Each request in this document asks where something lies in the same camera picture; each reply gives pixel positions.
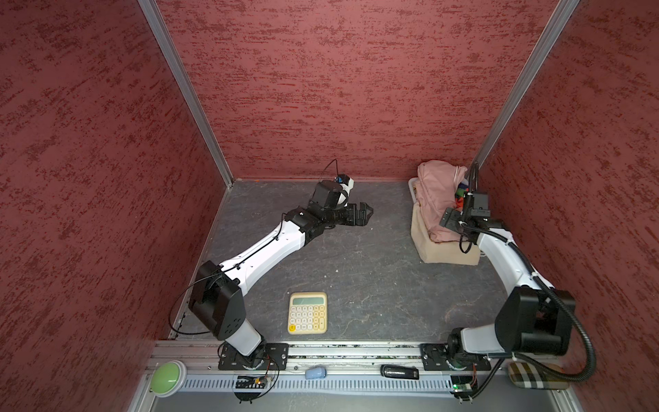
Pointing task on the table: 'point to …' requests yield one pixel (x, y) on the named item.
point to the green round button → (168, 378)
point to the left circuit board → (246, 382)
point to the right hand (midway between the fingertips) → (454, 225)
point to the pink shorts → (435, 190)
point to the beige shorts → (445, 252)
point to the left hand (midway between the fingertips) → (360, 214)
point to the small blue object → (316, 372)
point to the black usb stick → (399, 372)
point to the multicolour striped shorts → (462, 189)
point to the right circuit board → (462, 384)
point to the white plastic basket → (413, 183)
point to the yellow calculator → (307, 313)
